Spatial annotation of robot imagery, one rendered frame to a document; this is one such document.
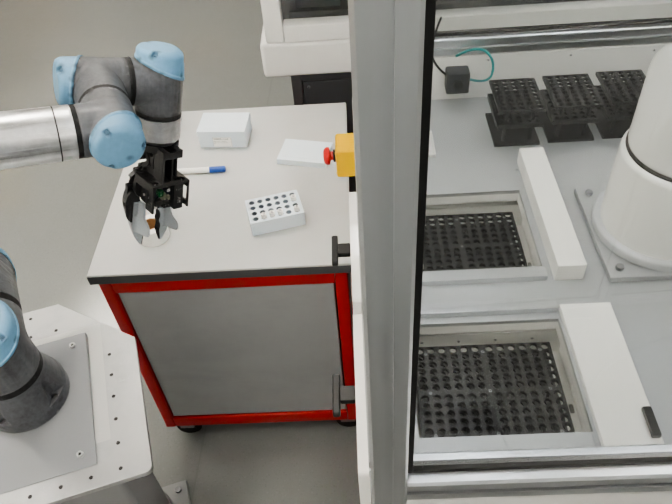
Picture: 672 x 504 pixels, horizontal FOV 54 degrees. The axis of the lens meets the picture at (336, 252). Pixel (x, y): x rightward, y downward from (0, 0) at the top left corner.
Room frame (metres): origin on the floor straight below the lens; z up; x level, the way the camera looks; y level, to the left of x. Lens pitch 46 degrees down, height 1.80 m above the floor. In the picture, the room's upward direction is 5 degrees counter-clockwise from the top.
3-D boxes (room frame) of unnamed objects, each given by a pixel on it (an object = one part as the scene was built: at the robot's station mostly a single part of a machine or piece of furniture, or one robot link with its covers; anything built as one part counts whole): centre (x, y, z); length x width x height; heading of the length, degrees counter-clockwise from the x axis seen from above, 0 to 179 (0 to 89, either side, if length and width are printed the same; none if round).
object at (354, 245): (0.88, -0.04, 0.87); 0.29 x 0.02 x 0.11; 177
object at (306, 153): (1.37, 0.06, 0.77); 0.13 x 0.09 x 0.02; 74
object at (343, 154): (1.21, -0.04, 0.88); 0.07 x 0.05 x 0.07; 177
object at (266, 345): (1.30, 0.24, 0.38); 0.62 x 0.58 x 0.76; 177
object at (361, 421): (0.56, -0.02, 0.87); 0.29 x 0.02 x 0.11; 177
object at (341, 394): (0.56, 0.01, 0.91); 0.07 x 0.04 x 0.01; 177
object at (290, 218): (1.14, 0.13, 0.78); 0.12 x 0.08 x 0.04; 101
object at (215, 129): (1.47, 0.26, 0.79); 0.13 x 0.09 x 0.05; 82
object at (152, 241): (1.11, 0.41, 0.78); 0.07 x 0.07 x 0.04
